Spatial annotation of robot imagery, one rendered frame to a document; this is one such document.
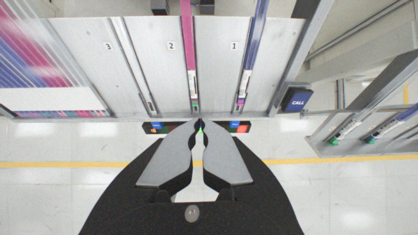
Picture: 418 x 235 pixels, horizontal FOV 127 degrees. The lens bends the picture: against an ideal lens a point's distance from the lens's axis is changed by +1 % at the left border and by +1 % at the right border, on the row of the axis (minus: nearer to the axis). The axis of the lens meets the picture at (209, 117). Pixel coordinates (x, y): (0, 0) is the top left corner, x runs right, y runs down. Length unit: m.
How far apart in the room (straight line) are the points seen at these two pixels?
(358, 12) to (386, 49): 0.80
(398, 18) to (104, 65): 1.22
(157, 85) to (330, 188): 1.67
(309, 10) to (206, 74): 0.19
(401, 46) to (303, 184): 1.22
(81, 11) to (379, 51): 0.92
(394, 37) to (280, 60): 0.29
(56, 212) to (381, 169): 3.11
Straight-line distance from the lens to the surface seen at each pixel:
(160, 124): 0.33
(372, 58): 0.52
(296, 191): 1.48
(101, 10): 0.67
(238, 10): 0.57
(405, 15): 1.15
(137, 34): 0.26
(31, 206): 2.06
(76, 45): 0.32
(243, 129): 0.38
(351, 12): 1.32
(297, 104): 0.29
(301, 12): 0.30
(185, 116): 0.29
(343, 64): 0.55
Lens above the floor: 1.02
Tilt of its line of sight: 88 degrees down
